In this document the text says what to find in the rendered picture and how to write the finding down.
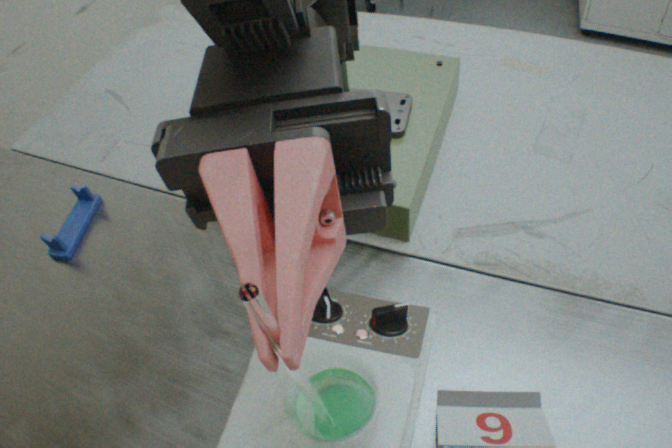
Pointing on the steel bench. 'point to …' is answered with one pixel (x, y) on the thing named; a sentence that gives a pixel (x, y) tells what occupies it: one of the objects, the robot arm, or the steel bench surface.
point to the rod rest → (77, 221)
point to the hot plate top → (392, 382)
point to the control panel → (407, 343)
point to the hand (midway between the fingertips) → (279, 344)
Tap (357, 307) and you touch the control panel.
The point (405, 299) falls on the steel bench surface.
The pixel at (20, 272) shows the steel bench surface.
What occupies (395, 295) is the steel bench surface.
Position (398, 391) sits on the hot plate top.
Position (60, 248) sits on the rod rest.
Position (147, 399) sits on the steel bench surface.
